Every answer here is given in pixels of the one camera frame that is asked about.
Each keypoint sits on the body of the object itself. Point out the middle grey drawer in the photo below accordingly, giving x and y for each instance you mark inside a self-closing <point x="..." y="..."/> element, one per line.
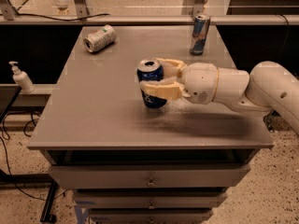
<point x="150" y="200"/>

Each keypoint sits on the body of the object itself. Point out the grey drawer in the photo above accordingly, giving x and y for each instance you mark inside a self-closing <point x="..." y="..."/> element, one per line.
<point x="148" y="176"/>
<point x="150" y="216"/>
<point x="150" y="200"/>

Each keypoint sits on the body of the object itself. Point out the blue pepsi can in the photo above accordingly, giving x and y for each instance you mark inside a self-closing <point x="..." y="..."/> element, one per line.
<point x="150" y="70"/>

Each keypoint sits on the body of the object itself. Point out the black stand leg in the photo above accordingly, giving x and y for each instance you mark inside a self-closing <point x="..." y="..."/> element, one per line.
<point x="46" y="216"/>

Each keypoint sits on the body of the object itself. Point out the grey drawer cabinet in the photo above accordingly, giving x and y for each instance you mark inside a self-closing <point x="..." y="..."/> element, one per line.
<point x="96" y="116"/>

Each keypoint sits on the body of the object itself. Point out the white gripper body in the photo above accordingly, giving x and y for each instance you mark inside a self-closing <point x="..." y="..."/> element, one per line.
<point x="199" y="82"/>

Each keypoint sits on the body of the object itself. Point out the top grey drawer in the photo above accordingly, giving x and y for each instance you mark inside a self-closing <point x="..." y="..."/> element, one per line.
<point x="148" y="176"/>

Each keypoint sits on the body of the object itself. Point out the white green soda can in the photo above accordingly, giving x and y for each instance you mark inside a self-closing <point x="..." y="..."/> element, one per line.
<point x="100" y="39"/>

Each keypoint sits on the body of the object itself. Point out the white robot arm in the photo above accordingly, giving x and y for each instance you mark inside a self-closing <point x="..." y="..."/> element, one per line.
<point x="267" y="87"/>

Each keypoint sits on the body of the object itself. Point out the white pump dispenser bottle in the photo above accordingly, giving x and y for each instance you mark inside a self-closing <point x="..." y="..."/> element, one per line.
<point x="21" y="78"/>

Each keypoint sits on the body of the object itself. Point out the tall red bull can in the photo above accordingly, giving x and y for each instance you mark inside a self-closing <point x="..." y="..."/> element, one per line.
<point x="199" y="34"/>

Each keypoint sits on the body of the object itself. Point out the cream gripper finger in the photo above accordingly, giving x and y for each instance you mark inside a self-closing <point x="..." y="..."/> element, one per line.
<point x="171" y="91"/>
<point x="171" y="67"/>

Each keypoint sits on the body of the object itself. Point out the bottom grey drawer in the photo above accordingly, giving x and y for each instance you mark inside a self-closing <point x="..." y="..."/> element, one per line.
<point x="150" y="216"/>

